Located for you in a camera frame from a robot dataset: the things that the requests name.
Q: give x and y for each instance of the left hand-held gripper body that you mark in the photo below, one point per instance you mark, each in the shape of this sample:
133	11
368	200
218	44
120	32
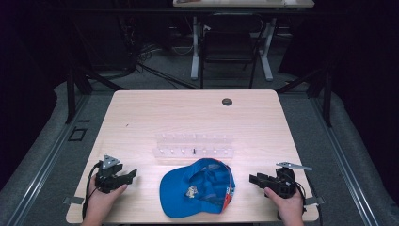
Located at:
107	179

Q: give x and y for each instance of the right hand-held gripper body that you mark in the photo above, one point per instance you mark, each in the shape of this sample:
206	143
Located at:
284	183

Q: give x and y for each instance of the blue baseball cap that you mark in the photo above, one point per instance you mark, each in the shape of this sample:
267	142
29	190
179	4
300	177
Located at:
194	191

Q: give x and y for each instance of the person's left hand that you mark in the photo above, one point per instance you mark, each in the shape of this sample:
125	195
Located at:
102	201

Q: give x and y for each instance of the person's right hand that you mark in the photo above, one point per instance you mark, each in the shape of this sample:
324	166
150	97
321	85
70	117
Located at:
287	208

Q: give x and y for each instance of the small black peg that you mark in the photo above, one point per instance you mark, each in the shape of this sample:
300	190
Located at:
194	151

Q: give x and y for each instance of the clear acrylic peg rack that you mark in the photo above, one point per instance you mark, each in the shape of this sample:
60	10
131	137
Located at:
193	145

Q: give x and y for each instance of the black chair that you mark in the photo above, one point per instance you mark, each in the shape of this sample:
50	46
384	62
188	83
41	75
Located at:
230	44

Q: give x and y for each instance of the white-legged desk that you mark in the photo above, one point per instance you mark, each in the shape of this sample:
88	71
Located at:
241	3

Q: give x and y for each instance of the grey table edge bracket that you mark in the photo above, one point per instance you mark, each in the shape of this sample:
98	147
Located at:
72	200
314	201

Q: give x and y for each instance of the black metal frame stand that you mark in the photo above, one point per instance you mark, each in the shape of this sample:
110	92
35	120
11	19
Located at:
323	88
75	84

